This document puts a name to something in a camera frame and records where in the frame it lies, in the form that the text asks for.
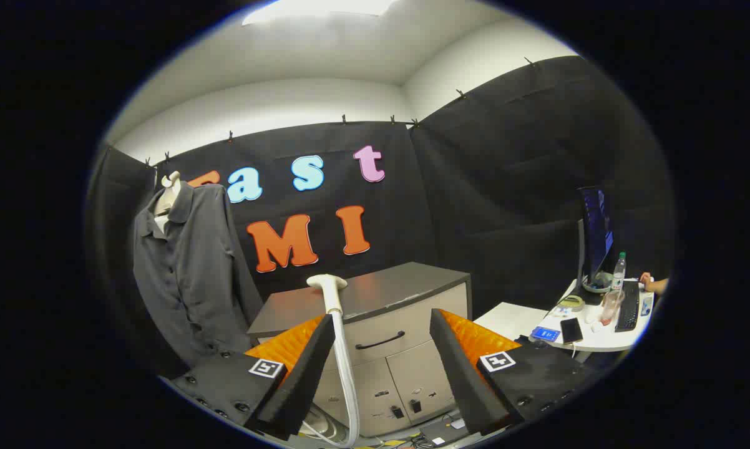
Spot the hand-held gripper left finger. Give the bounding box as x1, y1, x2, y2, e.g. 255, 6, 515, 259
168, 314, 337, 442

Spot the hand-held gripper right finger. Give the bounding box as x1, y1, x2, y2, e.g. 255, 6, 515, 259
429, 308, 594, 437

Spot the white garment steamer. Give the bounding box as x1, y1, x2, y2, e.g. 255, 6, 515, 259
301, 273, 361, 448

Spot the grey button shirt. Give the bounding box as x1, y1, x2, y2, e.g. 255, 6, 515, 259
132, 182, 265, 369

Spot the black flat box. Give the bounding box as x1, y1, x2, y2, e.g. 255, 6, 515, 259
420, 419, 469, 447

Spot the white table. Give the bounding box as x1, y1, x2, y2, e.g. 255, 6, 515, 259
474, 278, 655, 362

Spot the grey cabinet with dark top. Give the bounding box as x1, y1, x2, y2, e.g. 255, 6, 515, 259
247, 262, 474, 438

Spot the clear plastic cup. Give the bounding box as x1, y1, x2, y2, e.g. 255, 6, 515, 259
601, 291, 625, 326

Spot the black keyboard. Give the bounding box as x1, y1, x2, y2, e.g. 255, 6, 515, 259
615, 282, 641, 332

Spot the black computer monitor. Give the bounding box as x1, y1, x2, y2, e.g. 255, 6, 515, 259
578, 186, 614, 294

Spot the white mannequin torso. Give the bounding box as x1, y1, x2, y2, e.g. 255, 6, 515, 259
152, 171, 182, 236

